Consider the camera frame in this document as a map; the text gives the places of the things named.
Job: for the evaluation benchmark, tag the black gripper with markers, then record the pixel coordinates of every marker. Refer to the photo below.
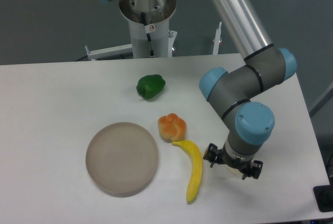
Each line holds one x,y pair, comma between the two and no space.
248,168

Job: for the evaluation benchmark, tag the yellow banana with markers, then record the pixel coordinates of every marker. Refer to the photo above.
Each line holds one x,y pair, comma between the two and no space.
193,151

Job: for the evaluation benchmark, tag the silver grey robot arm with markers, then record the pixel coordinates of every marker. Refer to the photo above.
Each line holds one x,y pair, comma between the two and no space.
229,93

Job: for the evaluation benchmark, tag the white pear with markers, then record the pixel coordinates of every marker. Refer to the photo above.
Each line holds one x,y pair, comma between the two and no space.
235,172

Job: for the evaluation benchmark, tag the orange bread roll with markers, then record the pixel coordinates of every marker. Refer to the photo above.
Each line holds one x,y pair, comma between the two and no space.
172,127

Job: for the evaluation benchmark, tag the black device at edge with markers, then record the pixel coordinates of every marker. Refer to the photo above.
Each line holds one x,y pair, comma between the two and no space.
323,196

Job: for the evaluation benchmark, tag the beige round plate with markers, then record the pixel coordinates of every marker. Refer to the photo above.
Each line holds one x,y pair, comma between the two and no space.
122,159

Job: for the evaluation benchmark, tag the green bell pepper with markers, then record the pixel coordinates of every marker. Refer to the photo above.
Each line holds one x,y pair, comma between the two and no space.
150,85

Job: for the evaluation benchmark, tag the white metal bracket right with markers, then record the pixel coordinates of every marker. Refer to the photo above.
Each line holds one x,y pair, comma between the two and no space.
217,39

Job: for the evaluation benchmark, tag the white metal bracket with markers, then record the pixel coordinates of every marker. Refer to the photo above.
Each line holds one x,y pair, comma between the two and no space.
108,52
217,39

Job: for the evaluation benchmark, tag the white metal bracket left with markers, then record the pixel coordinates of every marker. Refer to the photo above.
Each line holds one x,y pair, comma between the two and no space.
108,52

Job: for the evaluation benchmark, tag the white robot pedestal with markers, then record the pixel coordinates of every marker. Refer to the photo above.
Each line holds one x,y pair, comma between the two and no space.
148,25

